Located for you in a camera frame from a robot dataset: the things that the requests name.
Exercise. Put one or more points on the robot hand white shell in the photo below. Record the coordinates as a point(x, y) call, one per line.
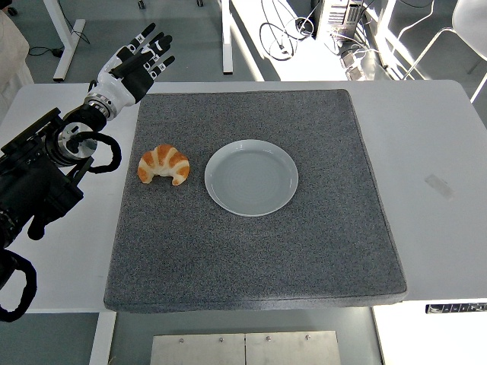
point(118, 89)

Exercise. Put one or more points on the golden croissant bread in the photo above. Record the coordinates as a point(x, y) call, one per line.
point(167, 156)

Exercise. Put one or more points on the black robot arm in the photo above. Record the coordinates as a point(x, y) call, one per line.
point(30, 182)

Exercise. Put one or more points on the pale grey round plate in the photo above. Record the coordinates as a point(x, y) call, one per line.
point(251, 182)

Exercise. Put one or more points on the grey metal plate with screws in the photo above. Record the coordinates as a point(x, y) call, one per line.
point(198, 351)
point(293, 350)

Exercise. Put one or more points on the white T-shaped desk leg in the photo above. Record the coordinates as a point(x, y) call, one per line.
point(68, 49)

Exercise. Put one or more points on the person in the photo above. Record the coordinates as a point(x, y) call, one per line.
point(11, 57)

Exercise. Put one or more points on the white straight desk leg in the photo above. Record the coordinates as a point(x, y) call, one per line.
point(227, 42)

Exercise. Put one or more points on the grey speckled square mat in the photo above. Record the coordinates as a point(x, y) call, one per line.
point(247, 258)

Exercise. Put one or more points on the grey power adapter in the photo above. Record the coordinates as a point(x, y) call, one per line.
point(355, 74)
point(348, 59)

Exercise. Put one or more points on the computer tower case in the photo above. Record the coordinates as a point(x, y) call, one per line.
point(338, 17)

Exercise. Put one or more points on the white table leg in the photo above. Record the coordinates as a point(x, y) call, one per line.
point(102, 338)

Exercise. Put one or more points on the clear tape patch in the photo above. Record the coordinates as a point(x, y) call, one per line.
point(439, 186)

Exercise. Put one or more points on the white chair with metal legs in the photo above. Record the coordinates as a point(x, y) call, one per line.
point(472, 23)

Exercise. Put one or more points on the black desk control panel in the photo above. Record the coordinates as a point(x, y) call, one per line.
point(456, 308)

